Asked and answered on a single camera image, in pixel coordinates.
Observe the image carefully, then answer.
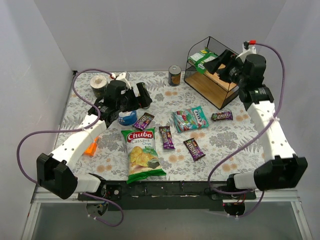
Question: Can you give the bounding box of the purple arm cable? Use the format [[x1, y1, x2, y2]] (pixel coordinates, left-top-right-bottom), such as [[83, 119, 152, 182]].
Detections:
[[16, 68, 125, 228], [207, 42, 286, 218]]

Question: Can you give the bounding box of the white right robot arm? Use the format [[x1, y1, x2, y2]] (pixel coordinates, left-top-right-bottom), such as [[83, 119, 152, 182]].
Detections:
[[204, 49, 308, 195]]

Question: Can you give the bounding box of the black wire wooden shelf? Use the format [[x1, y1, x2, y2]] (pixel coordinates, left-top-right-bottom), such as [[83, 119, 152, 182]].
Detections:
[[183, 36, 239, 110]]

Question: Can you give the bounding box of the teal Fox's candy bag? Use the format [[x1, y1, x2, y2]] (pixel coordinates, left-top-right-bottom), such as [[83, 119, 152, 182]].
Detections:
[[172, 105, 209, 133]]

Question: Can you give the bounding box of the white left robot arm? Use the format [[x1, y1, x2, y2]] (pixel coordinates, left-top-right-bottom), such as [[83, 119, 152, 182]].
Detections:
[[36, 80, 152, 200]]

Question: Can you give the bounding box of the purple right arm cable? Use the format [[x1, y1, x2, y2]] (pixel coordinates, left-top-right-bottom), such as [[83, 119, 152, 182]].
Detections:
[[207, 42, 286, 218]]

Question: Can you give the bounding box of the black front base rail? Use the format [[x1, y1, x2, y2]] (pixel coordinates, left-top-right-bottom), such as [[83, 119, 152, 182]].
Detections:
[[77, 179, 257, 212]]

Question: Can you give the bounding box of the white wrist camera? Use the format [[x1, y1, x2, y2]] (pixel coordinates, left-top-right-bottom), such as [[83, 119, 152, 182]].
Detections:
[[236, 40, 257, 63], [111, 72, 132, 89]]

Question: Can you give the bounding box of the purple m&m bag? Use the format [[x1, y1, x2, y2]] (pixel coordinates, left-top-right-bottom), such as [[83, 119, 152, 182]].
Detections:
[[183, 138, 206, 162], [211, 111, 233, 122], [132, 112, 155, 131], [159, 126, 175, 150]]

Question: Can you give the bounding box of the green candy bag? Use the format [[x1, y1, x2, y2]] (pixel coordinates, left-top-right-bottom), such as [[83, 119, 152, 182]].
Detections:
[[187, 47, 218, 74]]

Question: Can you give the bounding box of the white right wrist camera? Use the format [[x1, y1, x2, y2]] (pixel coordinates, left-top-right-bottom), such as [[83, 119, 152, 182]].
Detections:
[[236, 40, 257, 63]]

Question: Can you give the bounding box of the green Chuba chips bag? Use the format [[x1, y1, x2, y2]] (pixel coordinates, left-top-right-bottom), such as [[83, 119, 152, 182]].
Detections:
[[121, 128, 166, 184]]

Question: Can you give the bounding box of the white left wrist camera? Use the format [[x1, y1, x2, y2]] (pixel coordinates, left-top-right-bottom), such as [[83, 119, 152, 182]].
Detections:
[[111, 72, 132, 89]]

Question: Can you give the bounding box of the purple M&M bag front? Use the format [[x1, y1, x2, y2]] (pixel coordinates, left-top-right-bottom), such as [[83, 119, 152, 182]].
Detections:
[[183, 138, 206, 162]]

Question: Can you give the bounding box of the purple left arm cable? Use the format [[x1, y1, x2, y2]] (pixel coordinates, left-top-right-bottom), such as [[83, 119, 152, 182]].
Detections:
[[16, 68, 125, 228]]

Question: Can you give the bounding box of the orange smiley snack box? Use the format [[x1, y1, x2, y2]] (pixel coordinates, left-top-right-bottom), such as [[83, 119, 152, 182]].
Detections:
[[83, 136, 100, 157]]

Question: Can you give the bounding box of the dark tin can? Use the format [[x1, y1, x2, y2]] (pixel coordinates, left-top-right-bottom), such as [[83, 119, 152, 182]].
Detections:
[[168, 65, 182, 86]]

